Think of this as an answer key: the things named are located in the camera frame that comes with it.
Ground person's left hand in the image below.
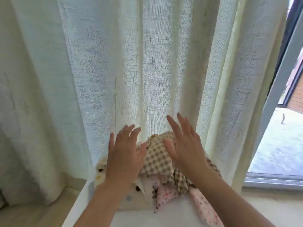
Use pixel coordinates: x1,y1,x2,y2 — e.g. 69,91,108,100
105,124,148,187

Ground person's right hand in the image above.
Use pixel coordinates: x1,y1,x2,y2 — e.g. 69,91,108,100
162,112,209,175

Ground cream polka dot cloths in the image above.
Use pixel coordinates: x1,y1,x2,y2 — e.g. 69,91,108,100
94,156,148,211

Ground pink floral cloths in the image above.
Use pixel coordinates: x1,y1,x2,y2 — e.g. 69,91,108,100
151,175,224,227

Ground person's right forearm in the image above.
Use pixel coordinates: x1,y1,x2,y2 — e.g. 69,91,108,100
187,163,275,227

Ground person's left forearm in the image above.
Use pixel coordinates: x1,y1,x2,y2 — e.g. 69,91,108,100
73,179,138,227

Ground white table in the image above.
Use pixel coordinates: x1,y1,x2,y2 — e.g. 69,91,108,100
62,179,223,227

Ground white linen curtain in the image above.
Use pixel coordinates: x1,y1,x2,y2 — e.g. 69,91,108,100
0,0,290,206

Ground white sliding door frame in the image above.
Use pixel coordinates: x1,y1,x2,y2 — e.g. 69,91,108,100
244,0,303,189

